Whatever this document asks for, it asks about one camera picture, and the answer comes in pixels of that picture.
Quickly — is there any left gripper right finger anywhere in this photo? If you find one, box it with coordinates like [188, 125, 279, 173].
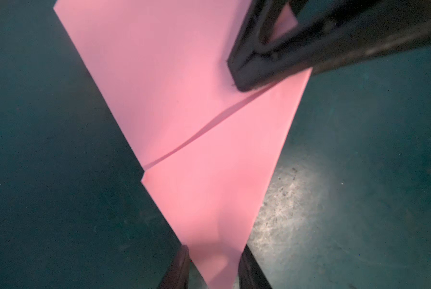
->
[238, 245, 272, 289]

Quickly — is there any pink square paper sheet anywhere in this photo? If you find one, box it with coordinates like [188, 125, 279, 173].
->
[54, 1, 311, 289]

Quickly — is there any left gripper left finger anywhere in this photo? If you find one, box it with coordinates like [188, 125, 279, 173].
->
[157, 245, 190, 289]

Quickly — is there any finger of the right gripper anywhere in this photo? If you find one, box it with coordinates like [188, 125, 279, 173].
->
[227, 1, 431, 92]

